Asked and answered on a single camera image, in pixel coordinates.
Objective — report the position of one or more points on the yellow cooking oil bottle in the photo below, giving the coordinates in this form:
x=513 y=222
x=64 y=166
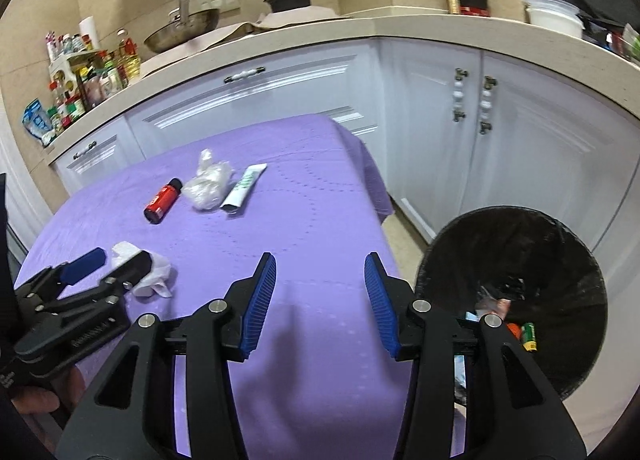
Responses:
x=127 y=54

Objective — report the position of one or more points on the white tube with green print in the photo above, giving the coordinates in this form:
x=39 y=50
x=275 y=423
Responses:
x=243 y=187

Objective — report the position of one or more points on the white tissue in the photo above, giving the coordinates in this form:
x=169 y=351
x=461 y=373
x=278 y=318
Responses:
x=157 y=276

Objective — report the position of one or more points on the red black box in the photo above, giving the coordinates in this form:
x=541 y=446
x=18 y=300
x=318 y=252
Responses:
x=472 y=1

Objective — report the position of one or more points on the blue white packet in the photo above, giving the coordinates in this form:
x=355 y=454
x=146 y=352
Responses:
x=460 y=375

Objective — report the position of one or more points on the green bottle with yellow cap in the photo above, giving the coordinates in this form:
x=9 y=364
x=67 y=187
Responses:
x=528 y=336

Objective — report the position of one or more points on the small red bottle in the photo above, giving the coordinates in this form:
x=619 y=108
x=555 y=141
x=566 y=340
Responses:
x=161 y=200

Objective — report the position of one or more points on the white plastic container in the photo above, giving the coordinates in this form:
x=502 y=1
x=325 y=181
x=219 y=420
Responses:
x=555 y=17

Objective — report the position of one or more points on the rack of seasoning bottles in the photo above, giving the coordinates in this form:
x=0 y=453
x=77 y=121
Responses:
x=82 y=85

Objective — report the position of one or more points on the purple tablecloth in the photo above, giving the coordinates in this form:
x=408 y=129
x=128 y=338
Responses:
x=300 y=220

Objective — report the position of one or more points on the clear crumpled plastic wrap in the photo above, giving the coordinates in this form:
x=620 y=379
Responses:
x=205 y=185

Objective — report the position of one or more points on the white kitchen cabinet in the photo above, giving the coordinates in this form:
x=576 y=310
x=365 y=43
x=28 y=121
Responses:
x=540 y=140

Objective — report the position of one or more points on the white paper towel roll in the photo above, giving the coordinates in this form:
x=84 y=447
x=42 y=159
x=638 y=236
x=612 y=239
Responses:
x=89 y=30

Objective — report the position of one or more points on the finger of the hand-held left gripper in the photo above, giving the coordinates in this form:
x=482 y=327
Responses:
x=82 y=265
x=125 y=274

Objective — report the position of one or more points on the person's left hand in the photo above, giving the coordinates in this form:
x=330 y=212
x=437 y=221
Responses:
x=40 y=397

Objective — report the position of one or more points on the blue white seasoning bag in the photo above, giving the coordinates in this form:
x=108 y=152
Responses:
x=36 y=121

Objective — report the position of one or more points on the beige stove cloth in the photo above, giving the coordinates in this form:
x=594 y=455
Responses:
x=300 y=15

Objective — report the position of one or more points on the steel wok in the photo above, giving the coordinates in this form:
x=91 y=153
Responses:
x=185 y=32

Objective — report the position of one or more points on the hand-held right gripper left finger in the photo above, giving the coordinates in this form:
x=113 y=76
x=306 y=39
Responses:
x=260 y=300

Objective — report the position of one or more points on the green white packet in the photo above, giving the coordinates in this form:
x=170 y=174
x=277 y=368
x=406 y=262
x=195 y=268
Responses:
x=631 y=45

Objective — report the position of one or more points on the black trash bin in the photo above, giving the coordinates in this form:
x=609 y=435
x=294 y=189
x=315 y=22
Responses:
x=525 y=250

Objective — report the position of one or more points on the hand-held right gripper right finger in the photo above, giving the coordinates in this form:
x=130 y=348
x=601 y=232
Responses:
x=380 y=300

